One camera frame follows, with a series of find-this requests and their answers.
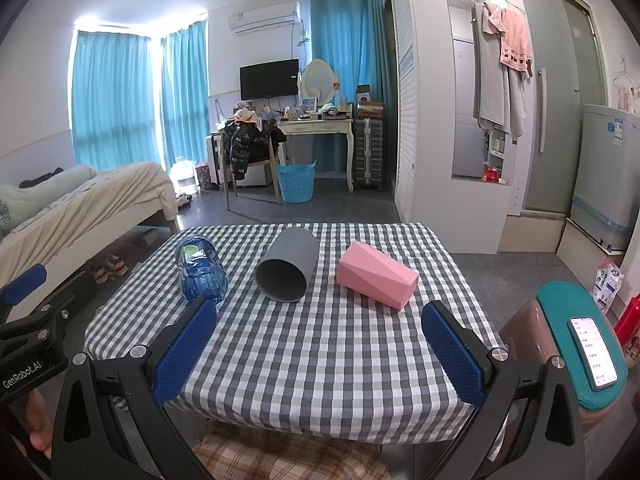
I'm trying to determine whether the hanger with pink cloth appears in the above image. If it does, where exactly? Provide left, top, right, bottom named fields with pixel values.
left=612, top=57, right=640, bottom=111

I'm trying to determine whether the white washing machine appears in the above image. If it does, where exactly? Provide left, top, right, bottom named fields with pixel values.
left=570, top=104, right=640, bottom=253

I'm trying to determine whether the beige board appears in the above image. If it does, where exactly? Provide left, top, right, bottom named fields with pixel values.
left=556, top=217, right=617, bottom=287

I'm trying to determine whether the red container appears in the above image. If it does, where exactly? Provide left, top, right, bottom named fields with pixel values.
left=614, top=294, right=640, bottom=347

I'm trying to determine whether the white suitcase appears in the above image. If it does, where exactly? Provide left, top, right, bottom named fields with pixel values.
left=205, top=134, right=224, bottom=189

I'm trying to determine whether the white printed packet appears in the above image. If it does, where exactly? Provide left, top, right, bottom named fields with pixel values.
left=591, top=257, right=626, bottom=313

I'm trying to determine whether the dark suitcase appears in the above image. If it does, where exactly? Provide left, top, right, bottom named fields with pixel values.
left=354, top=117, right=385, bottom=192

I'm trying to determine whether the white dressing table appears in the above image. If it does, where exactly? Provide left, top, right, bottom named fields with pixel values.
left=277, top=116, right=355, bottom=193

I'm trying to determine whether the blue glass cup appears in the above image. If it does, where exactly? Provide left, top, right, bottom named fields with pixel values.
left=175, top=235, right=229, bottom=306

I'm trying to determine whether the oval white mirror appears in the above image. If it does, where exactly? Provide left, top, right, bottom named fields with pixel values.
left=300, top=58, right=337, bottom=106

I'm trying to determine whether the grey cup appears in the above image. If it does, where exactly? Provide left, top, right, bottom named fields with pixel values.
left=255, top=227, right=320, bottom=304

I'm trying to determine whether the wide teal curtain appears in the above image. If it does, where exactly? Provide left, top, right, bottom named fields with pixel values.
left=71, top=30, right=164, bottom=172

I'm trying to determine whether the smartphone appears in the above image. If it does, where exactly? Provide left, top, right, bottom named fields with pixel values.
left=566, top=316, right=619, bottom=392

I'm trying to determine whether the black television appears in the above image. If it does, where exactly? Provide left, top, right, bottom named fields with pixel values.
left=239, top=59, right=300, bottom=102

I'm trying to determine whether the grey towel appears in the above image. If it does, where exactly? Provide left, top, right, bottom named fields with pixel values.
left=472, top=2, right=529, bottom=136

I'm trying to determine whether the tall teal curtain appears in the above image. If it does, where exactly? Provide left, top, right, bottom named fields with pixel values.
left=309, top=0, right=397, bottom=174

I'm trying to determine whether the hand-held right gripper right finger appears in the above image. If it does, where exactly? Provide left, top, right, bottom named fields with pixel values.
left=390, top=301, right=586, bottom=480

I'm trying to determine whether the pale green pillow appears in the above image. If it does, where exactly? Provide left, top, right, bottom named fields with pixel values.
left=0, top=166, right=98, bottom=232

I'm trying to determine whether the narrow teal curtain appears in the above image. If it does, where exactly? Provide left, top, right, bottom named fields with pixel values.
left=161, top=22, right=210, bottom=167

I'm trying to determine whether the white wardrobe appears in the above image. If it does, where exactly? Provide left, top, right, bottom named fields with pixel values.
left=382, top=0, right=527, bottom=254

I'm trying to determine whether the clear water jug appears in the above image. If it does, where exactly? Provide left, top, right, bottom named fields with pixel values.
left=171, top=156, right=196, bottom=195

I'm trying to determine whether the blue laundry basket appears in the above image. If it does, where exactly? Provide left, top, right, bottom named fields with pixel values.
left=276, top=160, right=317, bottom=205

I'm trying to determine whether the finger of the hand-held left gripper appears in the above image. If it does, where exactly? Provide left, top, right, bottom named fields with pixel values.
left=0, top=271, right=99, bottom=347
left=0, top=264, right=48, bottom=311

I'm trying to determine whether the pink faceted cup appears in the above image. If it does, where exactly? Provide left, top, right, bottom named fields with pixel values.
left=336, top=241, right=420, bottom=311

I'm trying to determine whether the white air conditioner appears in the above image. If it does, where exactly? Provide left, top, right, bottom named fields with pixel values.
left=228, top=1, right=303, bottom=36

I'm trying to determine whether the grey checkered tablecloth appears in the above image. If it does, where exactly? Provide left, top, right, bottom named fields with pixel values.
left=82, top=222, right=506, bottom=463

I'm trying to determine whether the dark jacket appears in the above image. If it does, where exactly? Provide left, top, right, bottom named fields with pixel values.
left=223, top=119, right=288, bottom=181

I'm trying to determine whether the frosted glass sliding door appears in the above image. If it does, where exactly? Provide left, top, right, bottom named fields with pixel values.
left=510, top=0, right=608, bottom=217

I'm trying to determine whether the wooden chair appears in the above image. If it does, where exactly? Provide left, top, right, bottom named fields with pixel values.
left=220, top=132, right=289, bottom=212

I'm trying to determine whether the dark cloth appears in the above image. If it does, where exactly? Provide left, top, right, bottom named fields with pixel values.
left=19, top=172, right=66, bottom=189

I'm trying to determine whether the pink towel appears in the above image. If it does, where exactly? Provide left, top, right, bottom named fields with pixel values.
left=482, top=2, right=534, bottom=79

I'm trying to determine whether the person's left hand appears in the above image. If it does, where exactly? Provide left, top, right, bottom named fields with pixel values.
left=24, top=389, right=55, bottom=461

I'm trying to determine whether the pair of sneakers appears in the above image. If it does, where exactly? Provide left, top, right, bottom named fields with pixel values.
left=89, top=255, right=129, bottom=286

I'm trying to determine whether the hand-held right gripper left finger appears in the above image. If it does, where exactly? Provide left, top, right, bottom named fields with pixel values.
left=50, top=296, right=218, bottom=480

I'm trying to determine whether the bed with beige blanket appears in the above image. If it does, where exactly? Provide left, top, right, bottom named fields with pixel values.
left=0, top=162, right=180, bottom=322

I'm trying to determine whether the pink stool with teal seat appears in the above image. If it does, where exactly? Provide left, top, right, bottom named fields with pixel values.
left=500, top=281, right=637, bottom=461

